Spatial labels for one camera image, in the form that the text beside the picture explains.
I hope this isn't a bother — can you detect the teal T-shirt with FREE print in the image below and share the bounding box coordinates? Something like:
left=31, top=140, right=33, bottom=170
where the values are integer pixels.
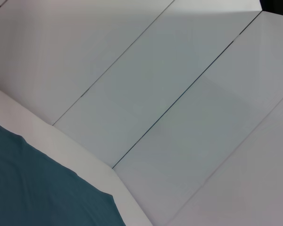
left=0, top=119, right=126, bottom=226

